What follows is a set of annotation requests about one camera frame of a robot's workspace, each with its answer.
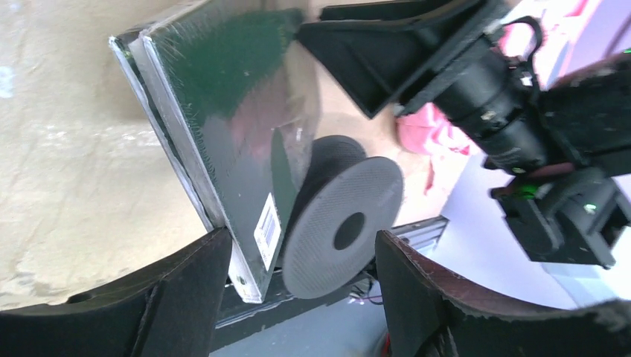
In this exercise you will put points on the green wonderland book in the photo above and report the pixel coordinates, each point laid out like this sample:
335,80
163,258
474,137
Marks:
233,99

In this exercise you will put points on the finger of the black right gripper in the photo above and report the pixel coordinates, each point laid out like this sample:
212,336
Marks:
405,52

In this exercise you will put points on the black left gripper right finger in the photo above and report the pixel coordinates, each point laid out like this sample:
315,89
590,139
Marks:
433,311

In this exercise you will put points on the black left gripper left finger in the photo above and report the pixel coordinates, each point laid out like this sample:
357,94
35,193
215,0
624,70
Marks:
168,308

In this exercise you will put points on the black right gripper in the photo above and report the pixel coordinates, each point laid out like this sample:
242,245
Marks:
563,148

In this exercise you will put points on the pink student backpack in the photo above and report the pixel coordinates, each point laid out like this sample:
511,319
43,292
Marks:
428,132

